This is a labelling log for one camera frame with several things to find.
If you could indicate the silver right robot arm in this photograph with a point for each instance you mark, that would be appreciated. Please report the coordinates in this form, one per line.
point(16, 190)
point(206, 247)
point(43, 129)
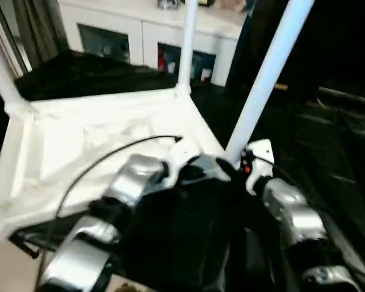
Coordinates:
point(292, 207)

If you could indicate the grey curtain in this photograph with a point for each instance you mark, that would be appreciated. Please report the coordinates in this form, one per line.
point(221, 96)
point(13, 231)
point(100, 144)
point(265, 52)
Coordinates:
point(39, 30)

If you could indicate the white plastic table leg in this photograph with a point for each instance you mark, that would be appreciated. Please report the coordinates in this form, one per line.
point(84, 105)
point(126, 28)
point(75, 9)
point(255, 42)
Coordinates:
point(188, 39)
point(1, 76)
point(267, 67)

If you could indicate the white plastic table top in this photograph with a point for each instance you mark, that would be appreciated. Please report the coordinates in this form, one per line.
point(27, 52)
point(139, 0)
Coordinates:
point(64, 137)

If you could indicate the long dark metal rod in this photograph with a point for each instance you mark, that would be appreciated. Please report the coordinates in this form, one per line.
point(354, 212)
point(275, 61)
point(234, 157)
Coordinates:
point(346, 95)

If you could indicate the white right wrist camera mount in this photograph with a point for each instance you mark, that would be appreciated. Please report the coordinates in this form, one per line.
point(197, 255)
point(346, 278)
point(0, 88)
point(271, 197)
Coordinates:
point(261, 149)

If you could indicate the black work table leg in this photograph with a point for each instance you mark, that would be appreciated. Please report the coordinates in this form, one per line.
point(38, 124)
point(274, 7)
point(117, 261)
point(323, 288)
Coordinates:
point(27, 249)

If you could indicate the white cabinet with glass doors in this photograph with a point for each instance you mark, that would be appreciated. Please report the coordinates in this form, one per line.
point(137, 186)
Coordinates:
point(109, 15)

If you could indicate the black table mat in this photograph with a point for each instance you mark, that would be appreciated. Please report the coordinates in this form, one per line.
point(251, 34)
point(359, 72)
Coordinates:
point(322, 152)

